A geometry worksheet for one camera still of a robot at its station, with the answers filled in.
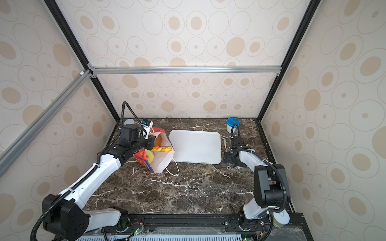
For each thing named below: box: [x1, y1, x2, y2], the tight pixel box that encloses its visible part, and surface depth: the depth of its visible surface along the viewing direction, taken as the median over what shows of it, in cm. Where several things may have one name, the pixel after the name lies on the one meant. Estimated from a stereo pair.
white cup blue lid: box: [226, 116, 240, 134], surface depth 108 cm
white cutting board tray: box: [168, 129, 222, 165], surface depth 108 cm
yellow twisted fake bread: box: [151, 146, 173, 153], surface depth 91 cm
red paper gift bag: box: [133, 127, 176, 174], surface depth 89 cm
